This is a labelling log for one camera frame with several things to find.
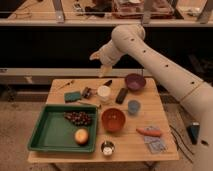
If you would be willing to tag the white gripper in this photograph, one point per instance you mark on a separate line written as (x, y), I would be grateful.
(104, 69)

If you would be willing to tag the green sponge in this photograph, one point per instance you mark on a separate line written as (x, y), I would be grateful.
(72, 96)

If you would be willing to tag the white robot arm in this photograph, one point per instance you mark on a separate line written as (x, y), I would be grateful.
(193, 93)

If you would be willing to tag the purple bowl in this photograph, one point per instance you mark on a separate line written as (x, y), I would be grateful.
(135, 82)

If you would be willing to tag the orange bowl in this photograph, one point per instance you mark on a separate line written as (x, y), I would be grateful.
(113, 120)

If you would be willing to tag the black marker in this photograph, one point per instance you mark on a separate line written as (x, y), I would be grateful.
(108, 83)

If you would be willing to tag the white plastic cup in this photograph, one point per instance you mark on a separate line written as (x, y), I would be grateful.
(104, 93)

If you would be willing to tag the small dark toy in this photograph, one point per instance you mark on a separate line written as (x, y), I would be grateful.
(87, 93)

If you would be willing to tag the black rectangular block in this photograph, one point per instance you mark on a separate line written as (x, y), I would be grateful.
(121, 95)

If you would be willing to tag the wooden spoon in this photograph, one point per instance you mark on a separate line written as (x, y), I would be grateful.
(66, 84)

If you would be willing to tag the blue plastic cup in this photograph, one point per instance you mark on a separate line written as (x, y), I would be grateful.
(133, 107)

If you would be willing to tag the bunch of dark grapes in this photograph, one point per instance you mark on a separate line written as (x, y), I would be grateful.
(78, 118)

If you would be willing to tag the orange carrot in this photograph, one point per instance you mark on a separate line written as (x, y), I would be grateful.
(154, 133)

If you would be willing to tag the small metal cup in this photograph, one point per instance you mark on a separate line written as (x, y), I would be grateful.
(107, 148)

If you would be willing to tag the green plastic tray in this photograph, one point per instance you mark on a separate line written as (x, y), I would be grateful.
(54, 133)

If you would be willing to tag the black foot pedal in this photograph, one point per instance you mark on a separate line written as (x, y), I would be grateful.
(193, 131)

